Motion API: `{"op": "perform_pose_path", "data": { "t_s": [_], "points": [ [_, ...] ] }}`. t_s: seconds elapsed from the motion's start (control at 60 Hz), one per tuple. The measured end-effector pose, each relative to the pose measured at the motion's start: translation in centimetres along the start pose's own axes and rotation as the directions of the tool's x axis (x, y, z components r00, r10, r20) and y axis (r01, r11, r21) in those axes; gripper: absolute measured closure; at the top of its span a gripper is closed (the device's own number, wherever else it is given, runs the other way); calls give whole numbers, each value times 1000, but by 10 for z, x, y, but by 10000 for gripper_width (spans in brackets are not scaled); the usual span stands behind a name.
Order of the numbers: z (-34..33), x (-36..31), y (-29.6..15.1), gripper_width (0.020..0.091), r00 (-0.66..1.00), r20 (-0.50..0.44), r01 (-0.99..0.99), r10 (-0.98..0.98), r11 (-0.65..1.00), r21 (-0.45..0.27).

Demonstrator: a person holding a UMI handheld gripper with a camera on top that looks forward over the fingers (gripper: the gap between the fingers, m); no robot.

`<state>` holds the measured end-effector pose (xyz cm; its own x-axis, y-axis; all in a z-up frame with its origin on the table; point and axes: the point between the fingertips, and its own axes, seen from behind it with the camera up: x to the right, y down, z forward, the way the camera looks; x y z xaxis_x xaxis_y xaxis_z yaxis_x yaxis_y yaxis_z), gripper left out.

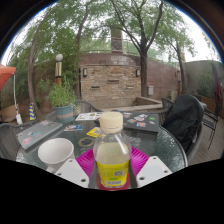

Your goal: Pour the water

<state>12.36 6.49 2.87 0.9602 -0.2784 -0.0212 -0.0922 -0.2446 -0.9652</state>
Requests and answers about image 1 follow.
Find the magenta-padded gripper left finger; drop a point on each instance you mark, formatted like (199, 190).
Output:
(71, 171)

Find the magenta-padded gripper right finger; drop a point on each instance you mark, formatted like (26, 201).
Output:
(151, 170)

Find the clear bottle with yellow label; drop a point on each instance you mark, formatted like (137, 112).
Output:
(111, 156)

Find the white mug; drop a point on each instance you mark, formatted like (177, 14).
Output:
(55, 151)

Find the flat round red coaster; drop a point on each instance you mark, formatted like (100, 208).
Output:
(128, 183)

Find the small colourful card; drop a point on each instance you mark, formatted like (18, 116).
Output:
(73, 127)

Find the small yellow card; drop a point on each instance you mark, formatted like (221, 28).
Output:
(93, 132)

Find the black laptop with stickers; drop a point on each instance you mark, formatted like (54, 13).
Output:
(141, 121)

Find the grey laptop with stickers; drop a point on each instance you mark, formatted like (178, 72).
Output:
(36, 133)

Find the white sticker sheet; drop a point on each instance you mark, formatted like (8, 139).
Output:
(88, 116)

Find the black jacket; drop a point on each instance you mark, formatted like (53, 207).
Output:
(183, 120)

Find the low stone basin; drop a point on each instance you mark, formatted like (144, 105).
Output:
(140, 106)

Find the blue yellow striped cone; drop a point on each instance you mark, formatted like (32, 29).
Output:
(32, 112)

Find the dark metal chair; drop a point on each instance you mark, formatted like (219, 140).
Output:
(210, 125)

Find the white canopy weight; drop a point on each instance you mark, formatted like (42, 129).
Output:
(18, 119)

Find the potted green plant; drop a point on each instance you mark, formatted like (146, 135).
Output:
(61, 96)

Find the wooden bench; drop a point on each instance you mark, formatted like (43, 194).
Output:
(6, 113)

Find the dark-trunk tree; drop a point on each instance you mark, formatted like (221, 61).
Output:
(144, 73)

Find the folded maroon umbrella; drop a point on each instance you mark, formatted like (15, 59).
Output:
(216, 90)

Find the leaning tree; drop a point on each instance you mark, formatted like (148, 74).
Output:
(31, 76)

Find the orange canopy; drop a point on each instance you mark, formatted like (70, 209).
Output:
(5, 73)

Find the grey wall box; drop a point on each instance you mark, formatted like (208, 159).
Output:
(150, 90)

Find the wall lamp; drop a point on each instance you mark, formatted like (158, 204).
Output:
(84, 72)
(137, 72)

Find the wooden lamp post with globe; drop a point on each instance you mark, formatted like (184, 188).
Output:
(58, 70)

